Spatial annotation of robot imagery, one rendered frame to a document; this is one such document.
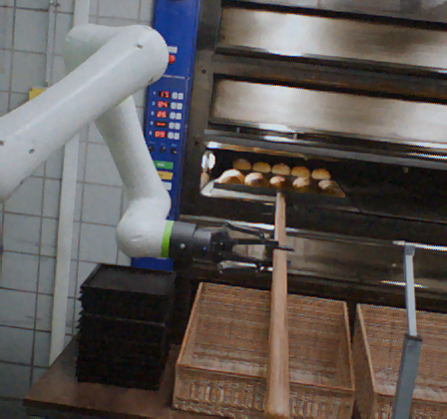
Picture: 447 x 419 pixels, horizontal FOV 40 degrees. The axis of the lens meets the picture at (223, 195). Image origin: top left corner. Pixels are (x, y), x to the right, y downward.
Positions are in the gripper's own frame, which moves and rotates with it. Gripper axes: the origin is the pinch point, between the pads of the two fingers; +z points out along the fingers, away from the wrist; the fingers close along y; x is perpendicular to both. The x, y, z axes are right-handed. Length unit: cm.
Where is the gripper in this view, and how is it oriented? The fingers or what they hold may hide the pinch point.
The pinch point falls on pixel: (278, 254)
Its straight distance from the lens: 151.0
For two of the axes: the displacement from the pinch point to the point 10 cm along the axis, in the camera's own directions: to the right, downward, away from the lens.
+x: -0.9, 1.5, -9.8
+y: -1.2, 9.8, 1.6
